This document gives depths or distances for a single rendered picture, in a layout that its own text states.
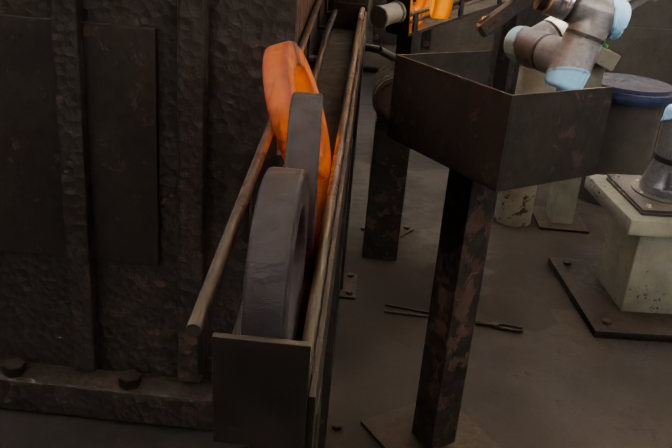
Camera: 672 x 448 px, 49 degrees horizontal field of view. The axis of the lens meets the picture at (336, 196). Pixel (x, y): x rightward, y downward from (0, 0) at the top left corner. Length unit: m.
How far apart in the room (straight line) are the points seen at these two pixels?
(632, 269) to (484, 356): 0.47
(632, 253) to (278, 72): 1.29
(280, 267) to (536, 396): 1.18
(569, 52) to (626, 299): 0.79
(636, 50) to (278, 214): 3.47
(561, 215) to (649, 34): 1.62
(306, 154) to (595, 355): 1.27
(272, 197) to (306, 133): 0.16
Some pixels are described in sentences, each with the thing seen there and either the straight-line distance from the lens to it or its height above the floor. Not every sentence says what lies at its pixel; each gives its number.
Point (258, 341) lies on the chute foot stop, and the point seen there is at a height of 0.63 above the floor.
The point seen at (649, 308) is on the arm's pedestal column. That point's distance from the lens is 2.07.
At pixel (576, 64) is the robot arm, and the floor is 0.69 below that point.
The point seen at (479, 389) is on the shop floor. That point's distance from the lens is 1.65.
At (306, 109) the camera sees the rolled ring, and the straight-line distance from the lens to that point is 0.74.
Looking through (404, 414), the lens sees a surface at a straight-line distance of 1.53.
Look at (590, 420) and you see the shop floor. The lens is 1.66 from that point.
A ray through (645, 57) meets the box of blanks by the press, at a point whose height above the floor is 0.34.
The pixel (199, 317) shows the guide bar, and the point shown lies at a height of 0.64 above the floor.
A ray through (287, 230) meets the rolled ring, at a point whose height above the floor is 0.71.
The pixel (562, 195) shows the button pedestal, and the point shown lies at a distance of 2.51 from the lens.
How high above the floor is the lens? 0.94
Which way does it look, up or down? 22 degrees down
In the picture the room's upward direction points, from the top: 5 degrees clockwise
